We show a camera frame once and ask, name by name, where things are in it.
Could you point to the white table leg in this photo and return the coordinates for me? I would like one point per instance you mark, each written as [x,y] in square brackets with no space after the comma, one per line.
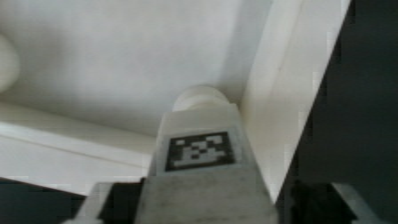
[205,187]

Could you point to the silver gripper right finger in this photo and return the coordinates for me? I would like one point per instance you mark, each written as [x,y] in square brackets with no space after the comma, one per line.
[329,204]

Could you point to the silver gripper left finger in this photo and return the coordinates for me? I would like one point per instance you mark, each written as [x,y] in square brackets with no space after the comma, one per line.
[110,204]

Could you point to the white square tabletop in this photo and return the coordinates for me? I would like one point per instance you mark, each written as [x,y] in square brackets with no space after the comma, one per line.
[102,57]

